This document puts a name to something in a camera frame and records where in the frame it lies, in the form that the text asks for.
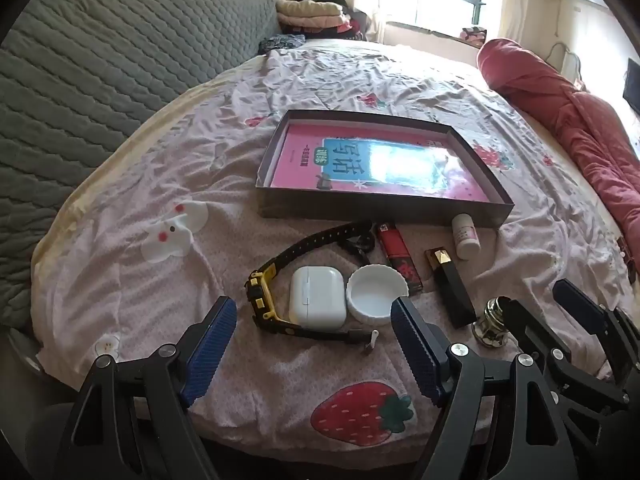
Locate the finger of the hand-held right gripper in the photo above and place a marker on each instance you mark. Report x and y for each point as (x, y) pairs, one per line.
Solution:
(575, 300)
(525, 330)

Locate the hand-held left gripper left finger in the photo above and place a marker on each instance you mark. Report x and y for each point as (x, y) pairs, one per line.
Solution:
(210, 350)

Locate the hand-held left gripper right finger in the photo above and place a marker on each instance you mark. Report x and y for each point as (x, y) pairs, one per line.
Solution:
(412, 345)

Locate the shiny metal fitting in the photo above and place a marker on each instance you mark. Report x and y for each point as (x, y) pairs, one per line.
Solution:
(492, 325)

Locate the white round lid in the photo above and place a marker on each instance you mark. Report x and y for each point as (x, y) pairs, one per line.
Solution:
(375, 295)

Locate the black and gold lipstick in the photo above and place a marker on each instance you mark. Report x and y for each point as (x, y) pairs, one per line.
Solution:
(455, 290)

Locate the black and yellow wristwatch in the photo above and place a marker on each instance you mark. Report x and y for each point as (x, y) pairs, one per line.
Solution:
(262, 290)

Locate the red lighter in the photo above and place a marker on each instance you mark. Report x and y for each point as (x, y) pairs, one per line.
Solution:
(395, 250)

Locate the white earbuds case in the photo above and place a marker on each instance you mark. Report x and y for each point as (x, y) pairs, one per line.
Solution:
(317, 300)

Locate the white pill bottle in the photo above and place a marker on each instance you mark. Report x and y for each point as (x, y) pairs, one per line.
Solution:
(465, 240)

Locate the small black clip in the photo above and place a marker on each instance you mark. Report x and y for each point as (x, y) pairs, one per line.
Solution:
(360, 247)

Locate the dark cardboard box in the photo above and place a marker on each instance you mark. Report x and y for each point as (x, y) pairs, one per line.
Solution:
(350, 207)

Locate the red quilt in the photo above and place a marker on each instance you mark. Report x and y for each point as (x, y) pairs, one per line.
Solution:
(550, 90)

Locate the pink and blue book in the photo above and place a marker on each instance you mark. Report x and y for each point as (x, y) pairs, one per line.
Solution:
(310, 160)

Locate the black television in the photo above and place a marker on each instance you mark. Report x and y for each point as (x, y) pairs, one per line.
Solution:
(632, 80)

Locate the strawberry print bedsheet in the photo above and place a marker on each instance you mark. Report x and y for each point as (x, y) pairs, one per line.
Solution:
(350, 85)

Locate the floral cloth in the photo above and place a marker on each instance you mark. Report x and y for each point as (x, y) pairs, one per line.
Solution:
(473, 35)

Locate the grey quilted headboard cover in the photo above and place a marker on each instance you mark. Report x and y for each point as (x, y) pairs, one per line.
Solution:
(100, 60)

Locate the dark patterned cloth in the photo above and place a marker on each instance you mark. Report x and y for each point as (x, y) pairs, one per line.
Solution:
(280, 44)

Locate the pile of folded clothes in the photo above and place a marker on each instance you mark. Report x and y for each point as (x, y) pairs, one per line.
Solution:
(305, 12)

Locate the white chair frame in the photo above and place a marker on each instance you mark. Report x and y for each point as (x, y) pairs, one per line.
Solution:
(567, 52)

